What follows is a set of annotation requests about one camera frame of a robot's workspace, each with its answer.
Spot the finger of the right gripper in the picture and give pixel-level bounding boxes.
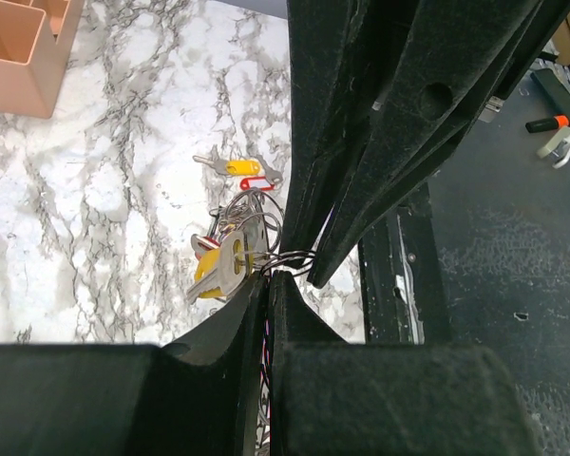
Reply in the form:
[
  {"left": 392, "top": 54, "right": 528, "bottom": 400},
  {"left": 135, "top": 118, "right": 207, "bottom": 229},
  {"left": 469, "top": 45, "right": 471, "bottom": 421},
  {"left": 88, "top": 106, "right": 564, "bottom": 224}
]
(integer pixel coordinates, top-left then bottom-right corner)
[
  {"left": 280, "top": 1, "right": 419, "bottom": 253},
  {"left": 308, "top": 1, "right": 570, "bottom": 288}
]

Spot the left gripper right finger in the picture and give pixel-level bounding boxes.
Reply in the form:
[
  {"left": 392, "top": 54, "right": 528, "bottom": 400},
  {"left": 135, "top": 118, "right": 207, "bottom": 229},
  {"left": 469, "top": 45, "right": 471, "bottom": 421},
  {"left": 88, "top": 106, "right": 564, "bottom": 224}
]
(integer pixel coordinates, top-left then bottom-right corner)
[{"left": 269, "top": 273, "right": 537, "bottom": 455}]

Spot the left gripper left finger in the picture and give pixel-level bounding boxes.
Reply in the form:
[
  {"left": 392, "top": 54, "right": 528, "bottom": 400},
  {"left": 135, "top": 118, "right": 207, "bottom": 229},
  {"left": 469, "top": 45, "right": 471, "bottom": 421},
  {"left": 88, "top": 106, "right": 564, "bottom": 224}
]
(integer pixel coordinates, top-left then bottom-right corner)
[{"left": 0, "top": 275, "right": 266, "bottom": 455}]

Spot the yellow key tag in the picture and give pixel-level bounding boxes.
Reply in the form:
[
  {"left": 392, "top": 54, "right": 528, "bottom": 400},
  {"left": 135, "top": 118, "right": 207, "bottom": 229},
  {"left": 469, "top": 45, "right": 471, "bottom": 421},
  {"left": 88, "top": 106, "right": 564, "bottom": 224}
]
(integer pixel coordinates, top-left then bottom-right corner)
[
  {"left": 192, "top": 154, "right": 261, "bottom": 178},
  {"left": 185, "top": 231, "right": 255, "bottom": 304}
]

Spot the round metal keyring disc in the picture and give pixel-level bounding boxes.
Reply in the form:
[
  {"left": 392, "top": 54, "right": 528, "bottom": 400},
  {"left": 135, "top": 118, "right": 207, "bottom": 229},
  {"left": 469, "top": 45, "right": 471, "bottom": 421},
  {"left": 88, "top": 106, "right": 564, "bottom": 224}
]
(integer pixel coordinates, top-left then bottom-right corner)
[{"left": 209, "top": 189, "right": 315, "bottom": 455}]

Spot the dark phone on bench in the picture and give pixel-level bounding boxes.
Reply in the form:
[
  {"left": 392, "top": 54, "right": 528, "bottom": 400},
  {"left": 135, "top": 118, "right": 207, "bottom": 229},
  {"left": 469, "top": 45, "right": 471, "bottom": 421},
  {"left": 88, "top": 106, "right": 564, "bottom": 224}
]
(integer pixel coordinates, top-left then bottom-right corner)
[{"left": 530, "top": 68, "right": 570, "bottom": 123}]

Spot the black orange highlighter marker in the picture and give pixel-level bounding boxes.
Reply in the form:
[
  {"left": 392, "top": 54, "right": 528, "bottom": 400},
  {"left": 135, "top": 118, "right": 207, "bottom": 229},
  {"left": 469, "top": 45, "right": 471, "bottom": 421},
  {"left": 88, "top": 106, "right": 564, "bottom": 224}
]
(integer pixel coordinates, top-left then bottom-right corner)
[{"left": 525, "top": 115, "right": 570, "bottom": 134}]

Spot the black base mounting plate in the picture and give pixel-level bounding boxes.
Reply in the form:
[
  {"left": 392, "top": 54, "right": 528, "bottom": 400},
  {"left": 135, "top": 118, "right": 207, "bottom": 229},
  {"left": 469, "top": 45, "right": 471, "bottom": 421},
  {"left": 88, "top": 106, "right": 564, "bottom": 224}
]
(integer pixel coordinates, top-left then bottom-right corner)
[{"left": 357, "top": 184, "right": 452, "bottom": 345}]

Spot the white stapler remover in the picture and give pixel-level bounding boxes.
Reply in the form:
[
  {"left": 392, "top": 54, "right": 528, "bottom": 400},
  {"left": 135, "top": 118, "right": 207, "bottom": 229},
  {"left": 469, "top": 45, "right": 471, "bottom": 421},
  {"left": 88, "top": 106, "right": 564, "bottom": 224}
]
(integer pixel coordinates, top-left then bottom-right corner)
[{"left": 536, "top": 126, "right": 570, "bottom": 169}]

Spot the red key tag right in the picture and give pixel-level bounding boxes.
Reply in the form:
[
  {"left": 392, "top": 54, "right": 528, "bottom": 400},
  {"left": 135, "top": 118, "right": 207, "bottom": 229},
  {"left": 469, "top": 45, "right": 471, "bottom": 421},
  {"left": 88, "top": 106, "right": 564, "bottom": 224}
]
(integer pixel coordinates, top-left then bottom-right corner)
[{"left": 239, "top": 161, "right": 283, "bottom": 191}]

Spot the orange plastic file organizer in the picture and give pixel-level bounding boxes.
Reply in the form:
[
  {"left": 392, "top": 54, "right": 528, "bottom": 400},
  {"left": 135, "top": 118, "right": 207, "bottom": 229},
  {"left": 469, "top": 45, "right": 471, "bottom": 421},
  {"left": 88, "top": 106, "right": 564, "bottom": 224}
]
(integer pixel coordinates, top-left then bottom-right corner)
[{"left": 0, "top": 0, "right": 84, "bottom": 119}]

